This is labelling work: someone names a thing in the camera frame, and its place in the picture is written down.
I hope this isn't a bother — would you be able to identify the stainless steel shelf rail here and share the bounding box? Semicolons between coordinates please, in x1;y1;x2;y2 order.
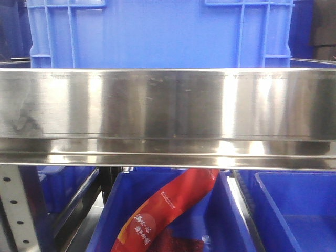
1;68;335;170

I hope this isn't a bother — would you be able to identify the blue bin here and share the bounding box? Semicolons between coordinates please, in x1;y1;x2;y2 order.
237;170;335;251
86;167;256;251

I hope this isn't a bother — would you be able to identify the perforated grey shelf upright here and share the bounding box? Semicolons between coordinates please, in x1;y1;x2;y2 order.
1;165;40;251

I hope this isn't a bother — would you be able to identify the blue bin right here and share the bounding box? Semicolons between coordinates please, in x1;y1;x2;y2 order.
237;170;335;251

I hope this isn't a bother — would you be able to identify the red printed bag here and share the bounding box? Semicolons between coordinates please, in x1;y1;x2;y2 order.
111;168;219;251

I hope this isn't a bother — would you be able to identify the blue bin centre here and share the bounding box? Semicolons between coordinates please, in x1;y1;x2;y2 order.
86;167;256;251

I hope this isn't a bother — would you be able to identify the large light blue crate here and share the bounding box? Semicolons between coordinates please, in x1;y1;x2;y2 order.
27;1;293;68

